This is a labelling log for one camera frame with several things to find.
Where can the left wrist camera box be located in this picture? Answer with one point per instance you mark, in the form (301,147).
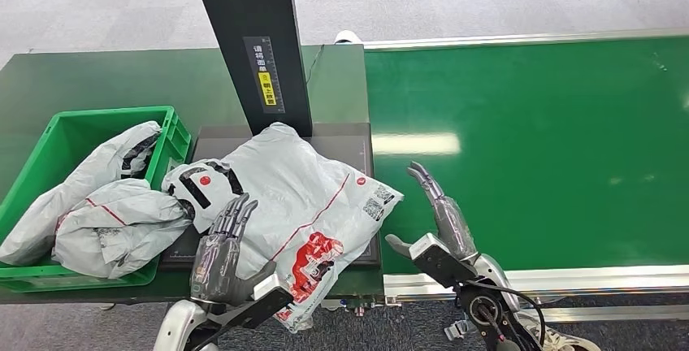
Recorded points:
(266,300)

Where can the green conveyor belt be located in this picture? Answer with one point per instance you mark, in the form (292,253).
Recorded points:
(538,176)

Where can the green plastic crate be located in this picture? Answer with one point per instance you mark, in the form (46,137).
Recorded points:
(64,136)

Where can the black inbound scanner machine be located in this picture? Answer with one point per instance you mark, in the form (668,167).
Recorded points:
(258,15)

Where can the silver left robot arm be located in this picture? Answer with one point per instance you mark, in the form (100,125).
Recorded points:
(183,321)

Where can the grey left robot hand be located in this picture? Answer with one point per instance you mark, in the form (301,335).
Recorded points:
(215,268)

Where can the white shoe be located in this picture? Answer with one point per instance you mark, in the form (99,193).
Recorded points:
(560,338)

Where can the long grey mailer package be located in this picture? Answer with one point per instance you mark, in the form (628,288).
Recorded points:
(81,176)

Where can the crumpled grey package, red stripe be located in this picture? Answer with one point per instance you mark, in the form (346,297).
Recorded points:
(124,225)

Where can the aluminium conveyor side rail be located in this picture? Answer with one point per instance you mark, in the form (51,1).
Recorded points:
(592,281)
(511,40)

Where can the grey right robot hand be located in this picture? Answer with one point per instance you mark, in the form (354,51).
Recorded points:
(455,227)

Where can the white package with red print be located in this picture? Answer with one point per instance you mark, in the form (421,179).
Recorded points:
(301,187)

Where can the aluminium lower conveyor beam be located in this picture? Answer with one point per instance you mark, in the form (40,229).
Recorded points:
(619,313)

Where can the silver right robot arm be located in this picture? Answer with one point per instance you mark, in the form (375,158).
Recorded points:
(495,305)

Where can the metal conveyor bracket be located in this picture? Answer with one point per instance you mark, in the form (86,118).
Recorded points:
(457,329)

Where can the yellow and black scanner label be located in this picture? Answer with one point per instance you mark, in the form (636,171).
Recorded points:
(265,77)

